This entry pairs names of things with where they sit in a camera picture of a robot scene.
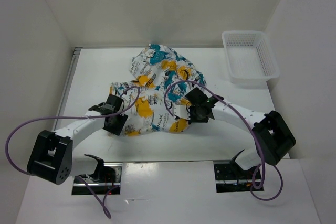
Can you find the patterned white teal yellow shorts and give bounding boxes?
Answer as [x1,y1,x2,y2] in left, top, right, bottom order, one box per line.
[110,44,206,136]

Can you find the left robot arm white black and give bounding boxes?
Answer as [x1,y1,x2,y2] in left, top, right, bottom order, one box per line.
[27,95,128,185]

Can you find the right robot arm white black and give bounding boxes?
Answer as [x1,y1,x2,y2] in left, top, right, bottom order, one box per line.
[186,88,296,178]

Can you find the white plastic basket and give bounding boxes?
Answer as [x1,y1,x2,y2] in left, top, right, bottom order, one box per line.
[222,30,280,86]

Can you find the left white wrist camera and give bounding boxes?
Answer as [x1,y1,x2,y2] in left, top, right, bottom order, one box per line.
[173,105,191,124]

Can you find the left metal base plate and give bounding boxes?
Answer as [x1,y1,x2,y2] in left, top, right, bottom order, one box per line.
[71,164,122,196]

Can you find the metal base plate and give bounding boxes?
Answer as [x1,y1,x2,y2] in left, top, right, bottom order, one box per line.
[213,161,256,193]
[71,164,122,196]

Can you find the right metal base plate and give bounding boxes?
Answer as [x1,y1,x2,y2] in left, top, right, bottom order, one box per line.
[213,161,256,193]

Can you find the aluminium rail frame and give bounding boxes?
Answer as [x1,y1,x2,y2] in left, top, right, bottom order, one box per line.
[51,47,83,132]

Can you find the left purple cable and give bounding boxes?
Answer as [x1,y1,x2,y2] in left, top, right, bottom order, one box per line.
[5,85,141,219]

